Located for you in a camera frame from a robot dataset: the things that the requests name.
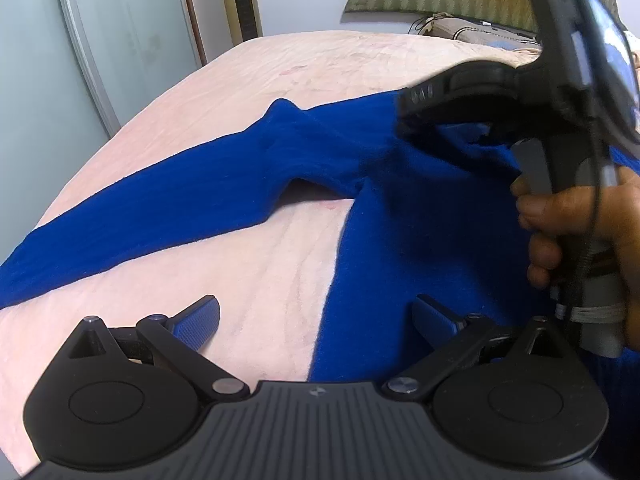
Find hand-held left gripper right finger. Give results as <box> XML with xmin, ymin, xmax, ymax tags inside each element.
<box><xmin>384</xmin><ymin>295</ymin><xmax>576</xmax><ymax>403</ymax></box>

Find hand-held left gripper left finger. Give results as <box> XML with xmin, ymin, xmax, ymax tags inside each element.
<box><xmin>67</xmin><ymin>295</ymin><xmax>249</xmax><ymax>405</ymax></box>

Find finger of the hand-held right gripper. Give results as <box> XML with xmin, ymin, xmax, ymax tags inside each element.
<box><xmin>396</xmin><ymin>82</ymin><xmax>542</xmax><ymax>147</ymax></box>
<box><xmin>397</xmin><ymin>60</ymin><xmax>539</xmax><ymax>114</ymax></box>

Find blue knit sweater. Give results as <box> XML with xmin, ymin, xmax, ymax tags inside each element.
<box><xmin>0</xmin><ymin>89</ymin><xmax>640</xmax><ymax>441</ymax></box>

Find person's right hand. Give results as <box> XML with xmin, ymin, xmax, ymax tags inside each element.
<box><xmin>510</xmin><ymin>166</ymin><xmax>640</xmax><ymax>347</ymax></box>

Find pink quilted blanket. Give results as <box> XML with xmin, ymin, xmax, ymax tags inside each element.
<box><xmin>0</xmin><ymin>30</ymin><xmax>551</xmax><ymax>478</ymax></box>

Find frosted glass sliding door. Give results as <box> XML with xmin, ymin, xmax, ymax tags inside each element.
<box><xmin>0</xmin><ymin>0</ymin><xmax>111</xmax><ymax>266</ymax></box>
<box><xmin>52</xmin><ymin>0</ymin><xmax>206</xmax><ymax>136</ymax></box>

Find brown wooden door frame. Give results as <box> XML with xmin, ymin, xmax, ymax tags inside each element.
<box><xmin>177</xmin><ymin>0</ymin><xmax>209</xmax><ymax>67</ymax></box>

